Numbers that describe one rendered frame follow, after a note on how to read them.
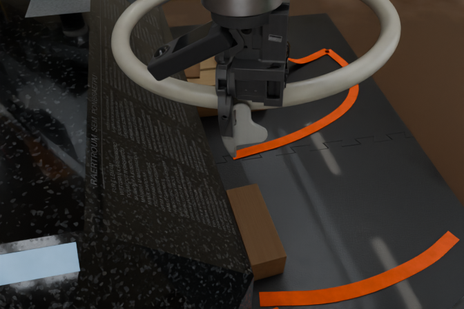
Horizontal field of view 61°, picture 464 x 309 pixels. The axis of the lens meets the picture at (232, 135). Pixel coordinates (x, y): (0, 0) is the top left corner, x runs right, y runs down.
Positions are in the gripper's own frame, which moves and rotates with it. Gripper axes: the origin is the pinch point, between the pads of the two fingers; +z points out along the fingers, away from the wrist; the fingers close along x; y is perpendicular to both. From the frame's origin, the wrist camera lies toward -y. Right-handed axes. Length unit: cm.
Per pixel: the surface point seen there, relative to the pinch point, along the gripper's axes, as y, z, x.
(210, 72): -30, 62, 106
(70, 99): -30.6, 2.6, 8.6
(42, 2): -53, 0, 42
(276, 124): 1, 83, 96
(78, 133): -25.5, 3.2, 1.0
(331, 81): 13.1, -8.2, 3.1
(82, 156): -22.8, 3.5, -3.6
